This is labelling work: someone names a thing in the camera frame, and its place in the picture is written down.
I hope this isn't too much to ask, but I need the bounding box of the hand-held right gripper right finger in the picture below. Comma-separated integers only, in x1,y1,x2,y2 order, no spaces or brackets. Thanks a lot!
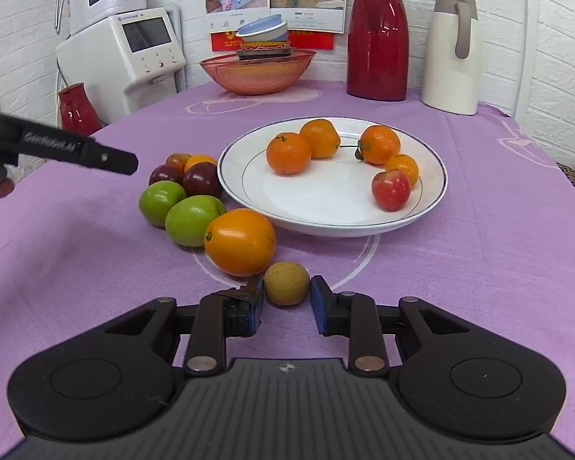
310,275,470,377

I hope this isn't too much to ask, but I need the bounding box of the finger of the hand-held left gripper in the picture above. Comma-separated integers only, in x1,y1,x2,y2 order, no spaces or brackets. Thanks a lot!
93,143,140,176

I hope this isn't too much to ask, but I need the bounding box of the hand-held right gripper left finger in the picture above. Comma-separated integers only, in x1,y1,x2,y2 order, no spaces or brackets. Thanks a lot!
104,274,266,377

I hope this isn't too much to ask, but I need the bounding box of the small brown kiwi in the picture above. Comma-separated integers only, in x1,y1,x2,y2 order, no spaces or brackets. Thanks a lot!
263,261,311,306

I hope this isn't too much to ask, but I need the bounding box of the dark purple plum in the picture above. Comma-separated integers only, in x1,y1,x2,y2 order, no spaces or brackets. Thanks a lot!
182,162,223,199
148,164,184,187

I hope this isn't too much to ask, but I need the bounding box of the red yellow plum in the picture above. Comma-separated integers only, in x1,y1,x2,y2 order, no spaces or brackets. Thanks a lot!
166,153,192,176

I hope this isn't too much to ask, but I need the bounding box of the green jujube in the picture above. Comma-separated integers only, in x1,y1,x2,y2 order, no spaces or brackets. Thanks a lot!
139,181,187,228
165,194,227,248

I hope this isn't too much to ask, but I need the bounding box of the large orange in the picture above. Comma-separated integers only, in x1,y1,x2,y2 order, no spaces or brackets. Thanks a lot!
203,208,278,278

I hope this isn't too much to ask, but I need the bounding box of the small yellowish orange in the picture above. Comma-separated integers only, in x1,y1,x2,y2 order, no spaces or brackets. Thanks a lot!
184,154,218,173

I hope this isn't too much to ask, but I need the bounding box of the white plate with blue rim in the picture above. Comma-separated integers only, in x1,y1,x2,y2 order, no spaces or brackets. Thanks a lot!
217,116,449,238

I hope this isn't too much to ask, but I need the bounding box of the red apple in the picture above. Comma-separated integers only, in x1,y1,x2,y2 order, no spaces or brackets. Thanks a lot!
371,169,412,212

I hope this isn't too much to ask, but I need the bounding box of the orange with green stem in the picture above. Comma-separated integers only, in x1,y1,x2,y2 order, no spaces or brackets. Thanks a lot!
266,133,312,176

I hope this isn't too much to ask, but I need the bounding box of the small red jug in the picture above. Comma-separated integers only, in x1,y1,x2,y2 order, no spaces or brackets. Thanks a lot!
57,83,104,135

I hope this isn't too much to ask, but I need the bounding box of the white water dispenser with screen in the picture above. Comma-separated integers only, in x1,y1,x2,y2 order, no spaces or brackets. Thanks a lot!
56,4,189,125

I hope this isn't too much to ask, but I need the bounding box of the purple tablecloth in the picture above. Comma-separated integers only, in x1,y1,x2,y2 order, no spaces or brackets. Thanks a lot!
0,79,575,446

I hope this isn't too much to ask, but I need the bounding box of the red glass bowl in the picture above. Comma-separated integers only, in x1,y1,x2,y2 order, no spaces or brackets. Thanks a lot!
199,49,318,95

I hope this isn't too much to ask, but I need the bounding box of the dark flat box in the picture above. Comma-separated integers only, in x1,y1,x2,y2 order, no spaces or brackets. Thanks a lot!
236,48,293,62

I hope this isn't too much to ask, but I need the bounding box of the patterned flat box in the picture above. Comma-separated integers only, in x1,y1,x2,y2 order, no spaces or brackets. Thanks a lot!
240,41,292,52

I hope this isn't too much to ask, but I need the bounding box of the white bowl with blue lid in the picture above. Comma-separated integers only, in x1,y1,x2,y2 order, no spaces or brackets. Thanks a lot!
236,15,289,44

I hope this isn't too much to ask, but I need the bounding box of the red paper notice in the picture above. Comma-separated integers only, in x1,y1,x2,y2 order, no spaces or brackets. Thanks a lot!
211,29,335,53

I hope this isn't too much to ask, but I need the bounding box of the red thermos jug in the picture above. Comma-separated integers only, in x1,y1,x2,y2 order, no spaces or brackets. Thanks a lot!
346,0,409,102

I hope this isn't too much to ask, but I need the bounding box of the white thermos jug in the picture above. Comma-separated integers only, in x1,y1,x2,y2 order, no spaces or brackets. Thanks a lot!
421,0,480,116

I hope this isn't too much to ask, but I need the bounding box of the white wall pipe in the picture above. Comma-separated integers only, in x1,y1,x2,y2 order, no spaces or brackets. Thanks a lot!
514,0,540,120

